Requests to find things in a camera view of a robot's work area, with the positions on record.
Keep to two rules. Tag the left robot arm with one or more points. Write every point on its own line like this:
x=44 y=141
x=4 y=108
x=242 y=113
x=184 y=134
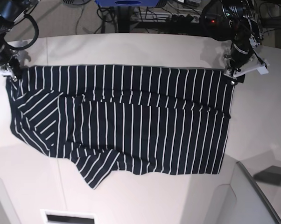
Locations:
x=238 y=25

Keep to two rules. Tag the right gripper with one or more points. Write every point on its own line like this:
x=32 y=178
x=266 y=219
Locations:
x=9 y=61

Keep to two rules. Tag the navy white striped t-shirt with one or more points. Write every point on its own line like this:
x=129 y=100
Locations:
x=139 y=119

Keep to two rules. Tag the black power strip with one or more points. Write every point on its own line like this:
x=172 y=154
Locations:
x=184 y=19

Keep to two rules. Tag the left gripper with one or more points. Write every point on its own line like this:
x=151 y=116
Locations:
x=237 y=57

